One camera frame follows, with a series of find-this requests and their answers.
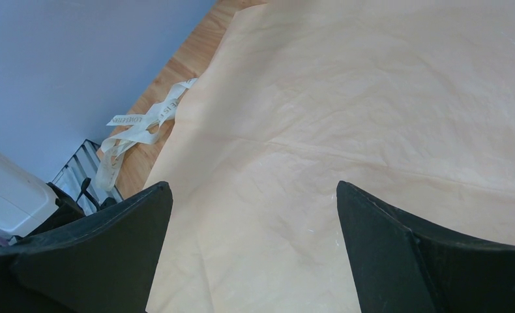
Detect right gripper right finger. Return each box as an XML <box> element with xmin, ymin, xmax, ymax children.
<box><xmin>336</xmin><ymin>181</ymin><xmax>515</xmax><ymax>312</ymax></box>

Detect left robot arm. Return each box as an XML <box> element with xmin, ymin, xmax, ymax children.
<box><xmin>0</xmin><ymin>153</ymin><xmax>85</xmax><ymax>246</ymax></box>

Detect pink wrapping paper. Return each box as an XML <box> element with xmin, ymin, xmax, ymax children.
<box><xmin>147</xmin><ymin>1</ymin><xmax>515</xmax><ymax>312</ymax></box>

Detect cream printed ribbon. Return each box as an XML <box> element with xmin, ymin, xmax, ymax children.
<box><xmin>95</xmin><ymin>78</ymin><xmax>198</xmax><ymax>191</ymax></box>

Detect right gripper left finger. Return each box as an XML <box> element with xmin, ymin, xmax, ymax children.
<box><xmin>0</xmin><ymin>181</ymin><xmax>173</xmax><ymax>312</ymax></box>

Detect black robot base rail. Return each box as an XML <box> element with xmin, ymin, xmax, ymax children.
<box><xmin>50</xmin><ymin>139</ymin><xmax>125</xmax><ymax>217</ymax></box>

